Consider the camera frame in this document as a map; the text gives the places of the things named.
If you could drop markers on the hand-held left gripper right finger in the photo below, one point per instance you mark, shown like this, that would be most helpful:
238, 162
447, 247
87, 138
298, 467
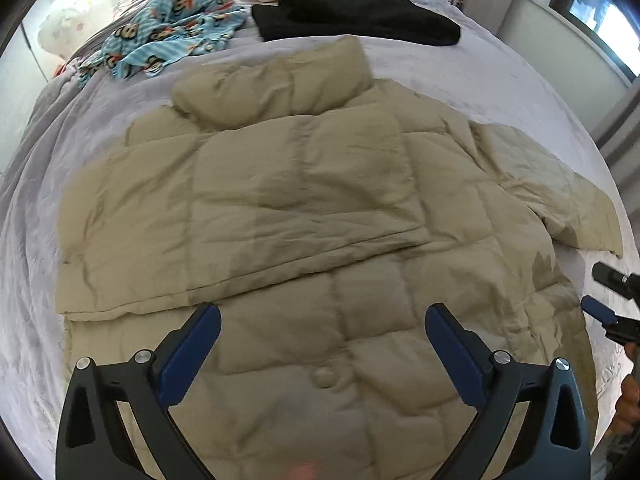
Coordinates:
452, 355

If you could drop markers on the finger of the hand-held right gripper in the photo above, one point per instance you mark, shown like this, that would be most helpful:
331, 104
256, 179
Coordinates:
597, 309
617, 280

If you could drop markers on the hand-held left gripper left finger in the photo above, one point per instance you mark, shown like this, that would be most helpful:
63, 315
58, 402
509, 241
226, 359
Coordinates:
192, 355

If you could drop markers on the beige puffer jacket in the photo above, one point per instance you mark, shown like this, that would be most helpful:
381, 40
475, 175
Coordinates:
300, 200

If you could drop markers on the person's right hand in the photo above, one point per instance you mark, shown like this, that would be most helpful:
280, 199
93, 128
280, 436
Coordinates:
629, 400

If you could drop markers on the lavender plush bed blanket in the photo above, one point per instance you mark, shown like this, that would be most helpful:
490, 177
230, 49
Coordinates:
475, 85

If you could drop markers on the window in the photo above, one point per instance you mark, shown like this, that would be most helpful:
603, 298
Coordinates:
600, 15

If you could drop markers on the white wardrobe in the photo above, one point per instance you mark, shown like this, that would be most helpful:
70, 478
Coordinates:
22, 90

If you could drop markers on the blue monkey print cloth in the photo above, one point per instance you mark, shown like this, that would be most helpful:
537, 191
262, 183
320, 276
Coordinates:
170, 25

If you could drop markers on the white plastic bag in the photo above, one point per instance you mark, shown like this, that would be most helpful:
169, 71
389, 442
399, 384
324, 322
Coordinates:
65, 30

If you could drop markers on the black folded garment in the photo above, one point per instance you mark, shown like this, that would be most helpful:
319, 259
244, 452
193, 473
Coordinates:
360, 17

